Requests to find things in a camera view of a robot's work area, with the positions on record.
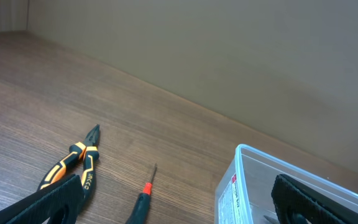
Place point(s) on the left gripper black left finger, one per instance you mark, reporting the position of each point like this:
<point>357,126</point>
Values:
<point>57,203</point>

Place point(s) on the orange black pliers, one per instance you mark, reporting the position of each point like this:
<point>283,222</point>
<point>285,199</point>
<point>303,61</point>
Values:
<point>86,152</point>

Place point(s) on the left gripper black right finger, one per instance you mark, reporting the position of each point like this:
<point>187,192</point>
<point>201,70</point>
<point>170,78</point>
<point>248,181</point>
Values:
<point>297,203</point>

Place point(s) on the black red precision screwdriver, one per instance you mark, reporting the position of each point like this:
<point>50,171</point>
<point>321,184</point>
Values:
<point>142,205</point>

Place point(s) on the clear plastic container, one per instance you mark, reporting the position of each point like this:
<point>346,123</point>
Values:
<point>244,192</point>

